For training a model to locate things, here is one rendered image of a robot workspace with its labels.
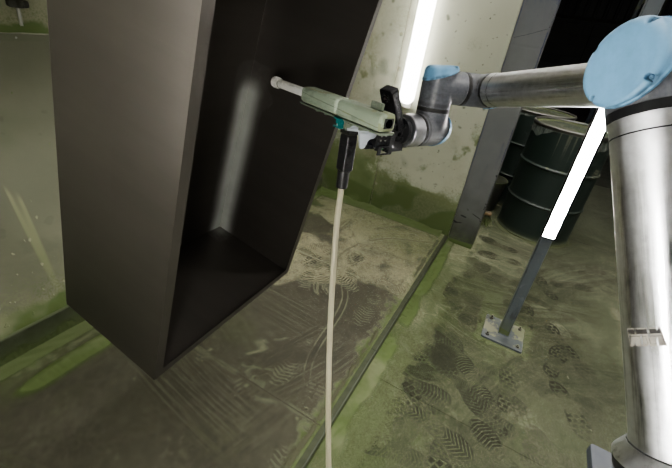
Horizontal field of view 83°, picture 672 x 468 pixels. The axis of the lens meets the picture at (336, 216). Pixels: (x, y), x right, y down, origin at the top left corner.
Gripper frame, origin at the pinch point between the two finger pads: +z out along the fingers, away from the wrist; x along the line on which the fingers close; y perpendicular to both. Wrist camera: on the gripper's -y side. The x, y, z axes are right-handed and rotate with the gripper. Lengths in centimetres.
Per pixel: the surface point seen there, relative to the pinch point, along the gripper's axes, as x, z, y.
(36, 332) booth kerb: 79, 67, 102
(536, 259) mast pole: -16, -117, 60
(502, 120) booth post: 53, -175, 14
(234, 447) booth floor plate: 3, 21, 109
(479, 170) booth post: 56, -175, 49
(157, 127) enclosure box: 0.5, 41.6, 0.4
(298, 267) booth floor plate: 79, -53, 107
